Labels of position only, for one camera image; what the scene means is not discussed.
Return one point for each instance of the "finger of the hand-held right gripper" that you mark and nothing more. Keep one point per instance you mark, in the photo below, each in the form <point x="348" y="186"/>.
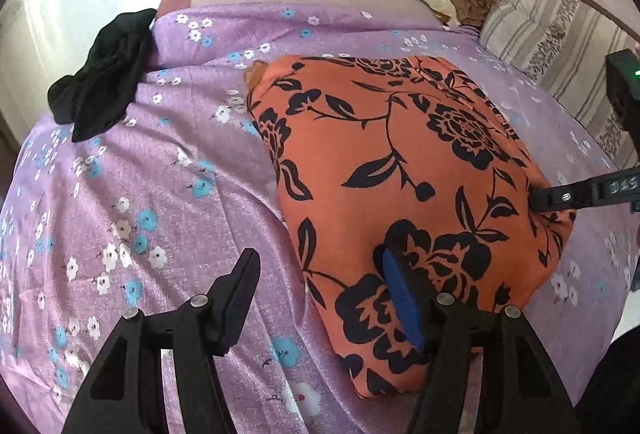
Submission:
<point x="575" y="196"/>

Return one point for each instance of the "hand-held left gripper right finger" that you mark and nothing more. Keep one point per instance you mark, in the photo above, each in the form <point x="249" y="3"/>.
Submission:
<point x="402" y="294"/>

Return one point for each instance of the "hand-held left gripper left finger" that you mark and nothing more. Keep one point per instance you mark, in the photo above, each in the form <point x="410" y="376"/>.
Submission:
<point x="240" y="299"/>

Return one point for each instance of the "orange black floral garment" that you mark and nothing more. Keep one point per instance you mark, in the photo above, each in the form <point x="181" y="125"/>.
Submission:
<point x="380" y="154"/>

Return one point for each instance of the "striped pillow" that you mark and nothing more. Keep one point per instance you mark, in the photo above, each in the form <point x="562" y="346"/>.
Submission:
<point x="545" y="39"/>

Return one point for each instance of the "purple floral bedsheet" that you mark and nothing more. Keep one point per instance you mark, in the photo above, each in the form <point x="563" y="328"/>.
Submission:
<point x="150" y="174"/>

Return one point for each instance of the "dark cloth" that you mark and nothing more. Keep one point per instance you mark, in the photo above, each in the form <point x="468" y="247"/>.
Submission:
<point x="612" y="389"/>

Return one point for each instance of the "black cloth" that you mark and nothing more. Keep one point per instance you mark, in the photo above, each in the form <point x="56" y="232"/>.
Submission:
<point x="105" y="74"/>

